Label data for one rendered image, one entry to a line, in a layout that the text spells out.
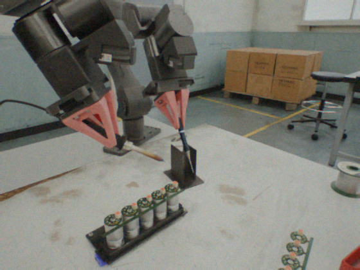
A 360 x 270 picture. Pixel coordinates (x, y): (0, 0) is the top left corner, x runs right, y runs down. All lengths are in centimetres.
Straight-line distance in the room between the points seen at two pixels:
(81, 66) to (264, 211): 39
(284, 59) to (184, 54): 331
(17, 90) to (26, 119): 31
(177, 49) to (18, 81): 259
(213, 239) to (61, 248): 24
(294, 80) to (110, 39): 347
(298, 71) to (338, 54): 111
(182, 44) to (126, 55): 15
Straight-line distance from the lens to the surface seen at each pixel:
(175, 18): 52
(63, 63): 37
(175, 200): 44
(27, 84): 300
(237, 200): 52
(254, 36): 532
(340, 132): 226
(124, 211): 40
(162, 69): 52
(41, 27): 39
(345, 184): 62
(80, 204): 54
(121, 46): 35
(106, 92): 39
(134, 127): 72
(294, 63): 372
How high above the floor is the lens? 106
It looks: 23 degrees down
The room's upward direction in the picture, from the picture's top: straight up
